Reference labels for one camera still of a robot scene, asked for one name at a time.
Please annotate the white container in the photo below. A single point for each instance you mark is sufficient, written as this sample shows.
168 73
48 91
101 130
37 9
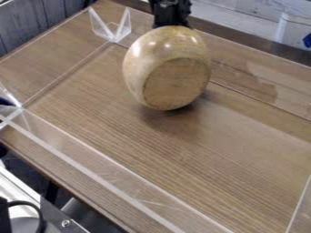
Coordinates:
294 31

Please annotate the clear acrylic corner bracket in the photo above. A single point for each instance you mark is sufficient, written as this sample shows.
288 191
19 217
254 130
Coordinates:
113 32

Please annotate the clear acrylic front barrier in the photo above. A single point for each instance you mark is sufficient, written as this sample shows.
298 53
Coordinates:
218 167

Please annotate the grey metal bracket with screw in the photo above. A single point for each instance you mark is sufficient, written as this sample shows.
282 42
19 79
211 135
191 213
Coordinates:
59 223

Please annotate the light wooden bowl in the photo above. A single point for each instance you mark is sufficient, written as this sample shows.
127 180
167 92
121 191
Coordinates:
166 67

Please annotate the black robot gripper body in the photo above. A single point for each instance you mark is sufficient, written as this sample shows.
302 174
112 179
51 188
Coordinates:
170 12

